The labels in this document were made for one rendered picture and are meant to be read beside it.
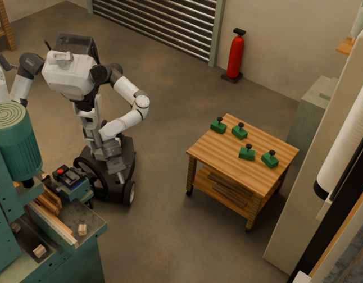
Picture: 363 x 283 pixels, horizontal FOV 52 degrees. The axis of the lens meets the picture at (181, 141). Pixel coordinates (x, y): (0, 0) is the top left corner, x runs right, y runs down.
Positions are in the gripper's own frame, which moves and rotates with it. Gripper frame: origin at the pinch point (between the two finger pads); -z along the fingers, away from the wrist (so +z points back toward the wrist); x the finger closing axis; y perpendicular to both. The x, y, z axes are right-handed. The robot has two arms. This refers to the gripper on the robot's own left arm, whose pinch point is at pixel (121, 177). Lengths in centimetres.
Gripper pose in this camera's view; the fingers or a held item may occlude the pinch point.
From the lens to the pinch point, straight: 181.9
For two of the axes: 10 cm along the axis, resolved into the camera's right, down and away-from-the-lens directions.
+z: -3.4, -9.3, 1.0
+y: -1.0, -0.7, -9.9
